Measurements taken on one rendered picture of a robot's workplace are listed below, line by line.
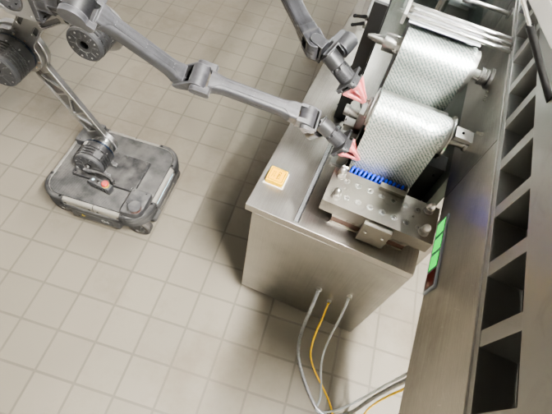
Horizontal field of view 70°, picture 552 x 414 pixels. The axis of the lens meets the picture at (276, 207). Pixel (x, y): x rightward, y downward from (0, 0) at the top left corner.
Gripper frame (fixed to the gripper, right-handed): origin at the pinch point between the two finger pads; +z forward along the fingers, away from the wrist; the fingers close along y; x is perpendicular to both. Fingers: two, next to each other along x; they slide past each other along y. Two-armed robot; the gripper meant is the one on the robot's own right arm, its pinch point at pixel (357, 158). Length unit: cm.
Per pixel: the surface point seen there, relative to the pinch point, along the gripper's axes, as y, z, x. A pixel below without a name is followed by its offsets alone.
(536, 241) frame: 52, 0, 62
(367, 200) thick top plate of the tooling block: 12.7, 9.6, 0.7
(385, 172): 0.3, 10.6, 4.3
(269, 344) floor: 47, 51, -94
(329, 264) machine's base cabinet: 26.0, 23.6, -27.4
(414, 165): 0.3, 12.3, 15.4
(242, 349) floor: 55, 41, -100
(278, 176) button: 10.2, -14.2, -25.1
